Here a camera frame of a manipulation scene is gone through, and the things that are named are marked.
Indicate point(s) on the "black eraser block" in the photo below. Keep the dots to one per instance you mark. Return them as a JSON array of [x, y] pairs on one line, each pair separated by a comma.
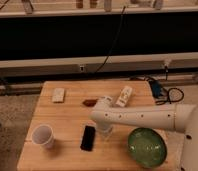
[[88, 138]]

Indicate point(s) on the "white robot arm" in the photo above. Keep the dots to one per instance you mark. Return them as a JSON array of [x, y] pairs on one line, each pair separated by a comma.
[[181, 118]]

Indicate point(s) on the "brown chocolate-like object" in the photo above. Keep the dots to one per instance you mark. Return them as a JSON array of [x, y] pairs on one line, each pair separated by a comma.
[[89, 102]]

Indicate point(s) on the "white plastic bottle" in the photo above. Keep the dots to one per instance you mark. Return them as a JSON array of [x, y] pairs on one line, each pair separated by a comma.
[[124, 96]]

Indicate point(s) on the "white rectangular sponge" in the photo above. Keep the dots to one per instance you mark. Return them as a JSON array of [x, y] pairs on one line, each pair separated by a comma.
[[58, 95]]

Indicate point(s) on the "blue black device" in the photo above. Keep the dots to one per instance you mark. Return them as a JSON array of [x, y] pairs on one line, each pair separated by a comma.
[[155, 88]]

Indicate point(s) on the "white paper cup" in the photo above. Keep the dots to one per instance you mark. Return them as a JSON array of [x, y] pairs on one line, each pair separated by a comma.
[[43, 135]]

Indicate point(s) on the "green ceramic bowl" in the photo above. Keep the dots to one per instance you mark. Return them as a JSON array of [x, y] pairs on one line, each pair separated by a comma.
[[147, 148]]

